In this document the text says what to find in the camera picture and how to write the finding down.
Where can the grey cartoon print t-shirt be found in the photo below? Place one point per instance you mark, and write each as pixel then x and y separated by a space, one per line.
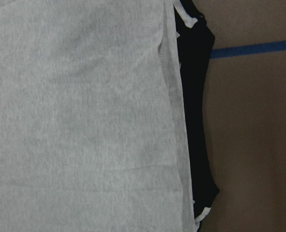
pixel 96 116

